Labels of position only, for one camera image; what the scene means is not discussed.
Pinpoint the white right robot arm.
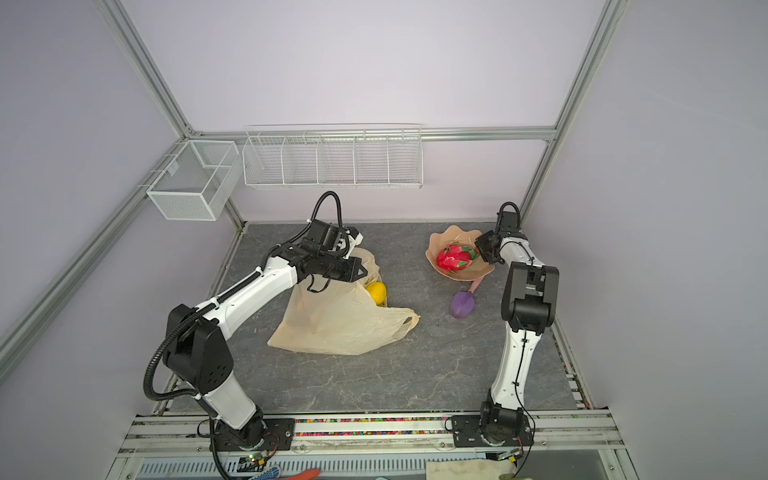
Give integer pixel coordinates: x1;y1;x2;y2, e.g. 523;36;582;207
475;201;559;446

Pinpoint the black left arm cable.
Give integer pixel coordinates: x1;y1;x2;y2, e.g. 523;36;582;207
142;190;343;402

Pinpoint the red blue glove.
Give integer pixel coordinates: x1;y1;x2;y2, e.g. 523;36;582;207
249;466;321;480

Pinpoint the beige cloth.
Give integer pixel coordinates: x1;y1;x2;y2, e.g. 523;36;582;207
425;460;517;480

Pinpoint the pink purple spatula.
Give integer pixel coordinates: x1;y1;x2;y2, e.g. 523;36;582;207
449;278;483;319

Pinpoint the red dragon fruit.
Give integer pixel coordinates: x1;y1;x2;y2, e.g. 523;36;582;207
436;243;479;272

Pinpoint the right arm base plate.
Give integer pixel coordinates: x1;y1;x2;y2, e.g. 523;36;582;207
447;409;534;448

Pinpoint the yellow lemon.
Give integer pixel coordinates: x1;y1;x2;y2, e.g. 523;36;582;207
366;281;388;305

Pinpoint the pink wavy fruit plate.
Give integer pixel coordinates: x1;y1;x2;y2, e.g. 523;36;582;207
425;225;495;282

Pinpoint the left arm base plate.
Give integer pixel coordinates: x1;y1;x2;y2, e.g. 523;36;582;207
212;417;296;452

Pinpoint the long white wire basket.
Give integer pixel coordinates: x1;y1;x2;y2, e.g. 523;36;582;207
241;123;424;189

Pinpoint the cream plastic bag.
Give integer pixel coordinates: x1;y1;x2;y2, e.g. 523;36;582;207
267;248;420;356

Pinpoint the small white mesh basket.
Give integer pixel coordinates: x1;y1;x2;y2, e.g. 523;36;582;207
147;140;243;221

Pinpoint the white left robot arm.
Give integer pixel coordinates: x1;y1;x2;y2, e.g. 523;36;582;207
153;220;367;450

